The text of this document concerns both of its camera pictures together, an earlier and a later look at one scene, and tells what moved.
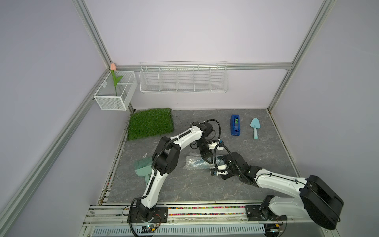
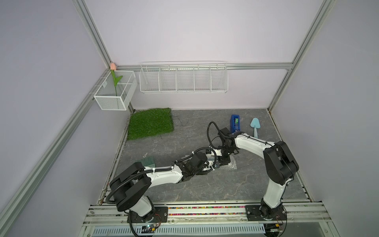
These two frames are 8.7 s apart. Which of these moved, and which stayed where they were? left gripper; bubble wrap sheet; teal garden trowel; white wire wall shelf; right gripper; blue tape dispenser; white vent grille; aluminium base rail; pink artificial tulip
Moved: right gripper; bubble wrap sheet; left gripper
Stayed: white vent grille; aluminium base rail; white wire wall shelf; pink artificial tulip; blue tape dispenser; teal garden trowel
